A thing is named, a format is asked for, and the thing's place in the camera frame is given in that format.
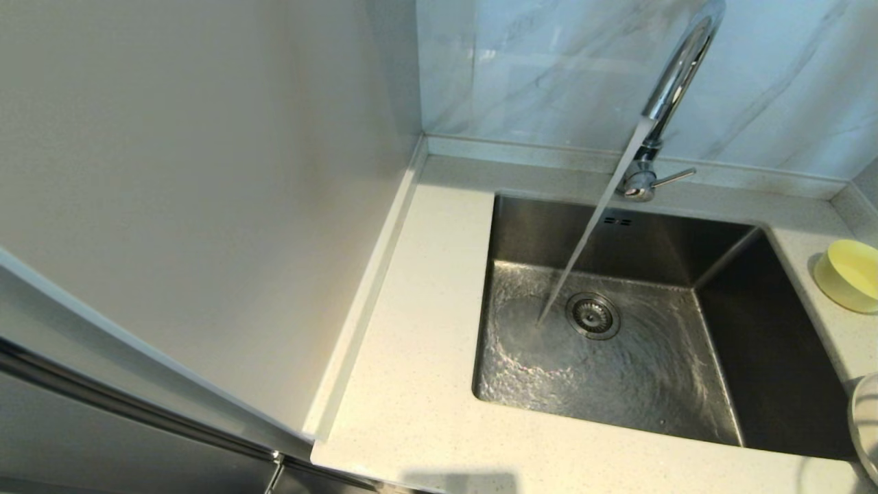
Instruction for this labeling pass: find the chrome gooseneck faucet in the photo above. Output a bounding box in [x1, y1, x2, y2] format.
[615, 0, 726, 203]

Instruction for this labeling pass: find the yellow plastic bowl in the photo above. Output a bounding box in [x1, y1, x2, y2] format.
[814, 239, 878, 314]

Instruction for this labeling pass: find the stainless steel sink basin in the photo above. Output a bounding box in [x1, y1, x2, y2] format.
[472, 192, 862, 462]

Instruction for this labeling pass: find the round metal drain strainer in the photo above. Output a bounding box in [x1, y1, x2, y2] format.
[566, 293, 621, 340]

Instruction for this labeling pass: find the tall cabinet with grey door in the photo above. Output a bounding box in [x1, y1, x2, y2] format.
[0, 0, 426, 494]

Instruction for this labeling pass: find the white ceramic plate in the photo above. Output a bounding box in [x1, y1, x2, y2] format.
[849, 374, 878, 484]

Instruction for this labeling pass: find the chrome door handle bar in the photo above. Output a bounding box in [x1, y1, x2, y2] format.
[0, 340, 381, 494]

